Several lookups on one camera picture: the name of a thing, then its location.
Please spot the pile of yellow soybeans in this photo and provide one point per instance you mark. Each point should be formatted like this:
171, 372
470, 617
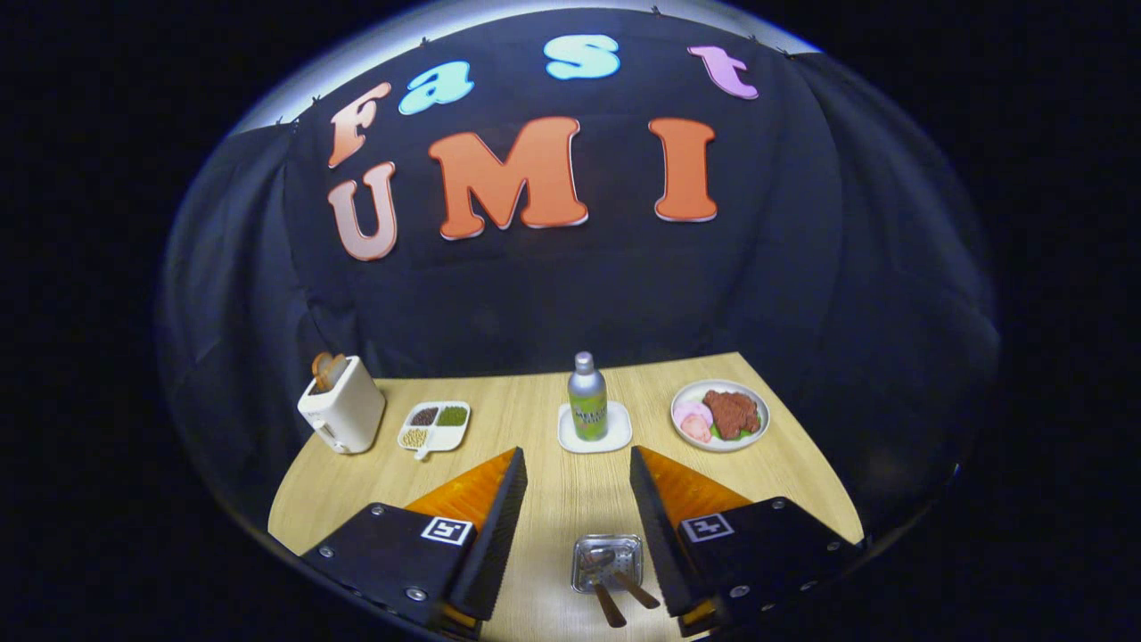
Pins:
414, 438

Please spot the pile of green beans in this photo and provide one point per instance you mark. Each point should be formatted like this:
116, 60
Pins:
453, 415

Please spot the row of small black clips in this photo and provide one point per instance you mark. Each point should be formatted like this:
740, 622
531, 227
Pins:
423, 39

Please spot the pink ham slices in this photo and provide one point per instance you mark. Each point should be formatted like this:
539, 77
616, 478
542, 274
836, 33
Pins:
691, 417

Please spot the white round food plate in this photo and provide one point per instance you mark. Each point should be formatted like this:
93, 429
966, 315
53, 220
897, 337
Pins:
762, 406

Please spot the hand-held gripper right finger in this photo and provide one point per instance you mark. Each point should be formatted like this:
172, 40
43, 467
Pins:
660, 535

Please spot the white toaster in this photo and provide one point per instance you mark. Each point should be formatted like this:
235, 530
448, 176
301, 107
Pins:
352, 415

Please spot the black backdrop cloth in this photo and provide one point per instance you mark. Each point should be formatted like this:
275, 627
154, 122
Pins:
802, 267

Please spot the green soda bottle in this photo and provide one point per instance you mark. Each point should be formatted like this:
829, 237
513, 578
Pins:
588, 406

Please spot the white square coaster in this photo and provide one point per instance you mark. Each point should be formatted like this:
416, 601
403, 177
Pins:
619, 437

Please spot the green lettuce leaf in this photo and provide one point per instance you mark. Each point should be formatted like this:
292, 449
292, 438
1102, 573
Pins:
720, 435

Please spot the brown fried meat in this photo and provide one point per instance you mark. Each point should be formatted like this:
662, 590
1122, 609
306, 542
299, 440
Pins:
731, 412

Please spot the metal spoon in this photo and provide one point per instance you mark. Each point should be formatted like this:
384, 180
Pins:
611, 611

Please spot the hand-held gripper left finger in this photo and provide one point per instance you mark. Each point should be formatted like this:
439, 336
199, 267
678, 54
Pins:
495, 544

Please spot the brown toast slice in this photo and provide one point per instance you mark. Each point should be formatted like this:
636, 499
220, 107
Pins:
328, 370

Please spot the pile of black beans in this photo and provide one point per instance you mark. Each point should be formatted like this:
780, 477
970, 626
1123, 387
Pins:
424, 416

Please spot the white divided dish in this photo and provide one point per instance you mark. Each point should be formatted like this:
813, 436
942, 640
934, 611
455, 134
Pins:
448, 437

